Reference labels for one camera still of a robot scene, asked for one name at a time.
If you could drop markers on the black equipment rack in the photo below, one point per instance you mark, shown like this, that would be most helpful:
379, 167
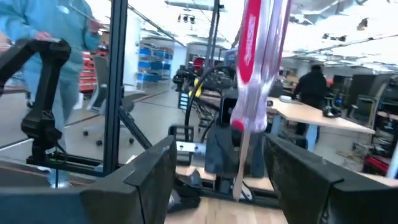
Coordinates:
363, 90

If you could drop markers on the person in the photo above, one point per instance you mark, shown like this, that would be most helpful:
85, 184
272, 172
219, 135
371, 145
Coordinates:
311, 87
68, 37

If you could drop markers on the black jointed leader arm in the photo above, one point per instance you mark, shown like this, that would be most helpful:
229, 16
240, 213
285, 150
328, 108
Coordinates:
46, 93

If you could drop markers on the white building column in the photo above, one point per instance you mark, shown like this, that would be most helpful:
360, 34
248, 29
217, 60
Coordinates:
133, 46

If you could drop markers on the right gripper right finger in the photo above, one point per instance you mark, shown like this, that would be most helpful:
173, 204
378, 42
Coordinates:
326, 202

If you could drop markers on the blue bin shelf rack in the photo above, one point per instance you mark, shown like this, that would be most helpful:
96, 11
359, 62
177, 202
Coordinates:
154, 65

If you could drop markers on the light wooden desk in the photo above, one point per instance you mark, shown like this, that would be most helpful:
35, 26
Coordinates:
298, 113

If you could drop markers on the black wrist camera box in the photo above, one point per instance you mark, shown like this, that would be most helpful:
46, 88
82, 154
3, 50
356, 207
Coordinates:
226, 109

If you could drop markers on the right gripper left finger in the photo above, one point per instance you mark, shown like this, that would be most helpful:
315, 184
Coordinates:
124, 202

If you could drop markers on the black ceiling spotlight cluster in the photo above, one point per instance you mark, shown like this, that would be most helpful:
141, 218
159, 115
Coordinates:
186, 18

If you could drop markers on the red bin shelf rack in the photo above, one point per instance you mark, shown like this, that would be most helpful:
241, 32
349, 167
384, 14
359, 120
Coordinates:
88, 71

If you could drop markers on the long ceiling light rail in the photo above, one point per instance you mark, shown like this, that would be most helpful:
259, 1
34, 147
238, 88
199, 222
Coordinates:
155, 25

